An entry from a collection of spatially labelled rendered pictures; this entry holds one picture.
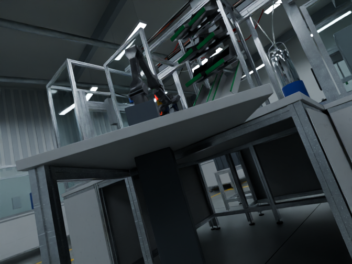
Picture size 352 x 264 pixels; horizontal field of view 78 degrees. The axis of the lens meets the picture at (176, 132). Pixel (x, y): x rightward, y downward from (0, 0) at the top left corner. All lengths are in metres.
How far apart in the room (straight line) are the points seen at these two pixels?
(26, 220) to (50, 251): 5.25
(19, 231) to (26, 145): 4.14
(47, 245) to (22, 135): 8.85
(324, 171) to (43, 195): 0.86
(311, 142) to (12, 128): 9.26
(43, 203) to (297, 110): 0.85
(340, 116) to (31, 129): 9.20
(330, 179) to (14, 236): 5.68
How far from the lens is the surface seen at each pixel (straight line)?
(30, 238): 5.96
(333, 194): 0.91
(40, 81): 8.58
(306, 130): 0.89
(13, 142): 9.38
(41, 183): 0.69
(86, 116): 2.35
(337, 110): 1.61
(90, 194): 1.91
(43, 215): 0.70
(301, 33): 2.36
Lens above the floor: 0.70
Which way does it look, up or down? 12 degrees up
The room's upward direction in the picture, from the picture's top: 17 degrees counter-clockwise
